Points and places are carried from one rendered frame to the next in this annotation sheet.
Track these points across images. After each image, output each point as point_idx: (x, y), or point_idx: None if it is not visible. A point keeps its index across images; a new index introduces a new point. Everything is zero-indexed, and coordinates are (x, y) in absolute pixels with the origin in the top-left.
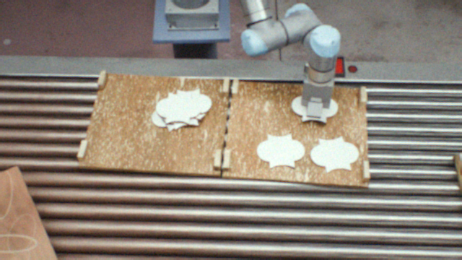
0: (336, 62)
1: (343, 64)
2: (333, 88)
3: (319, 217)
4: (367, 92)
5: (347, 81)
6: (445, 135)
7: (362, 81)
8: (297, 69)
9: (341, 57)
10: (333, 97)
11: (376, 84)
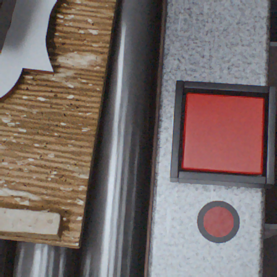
0: (243, 151)
1: (227, 178)
2: (89, 115)
3: None
4: (85, 267)
5: (153, 192)
6: None
7: (149, 256)
8: (220, 0)
9: (269, 172)
10: (41, 107)
11: None
